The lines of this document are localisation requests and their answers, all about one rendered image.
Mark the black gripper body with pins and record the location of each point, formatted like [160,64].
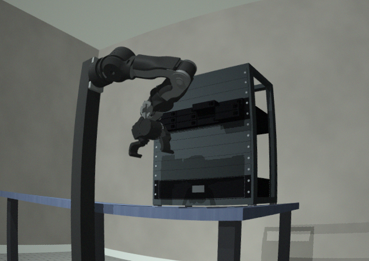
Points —
[146,128]

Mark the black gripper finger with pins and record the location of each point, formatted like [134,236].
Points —
[164,140]
[134,146]

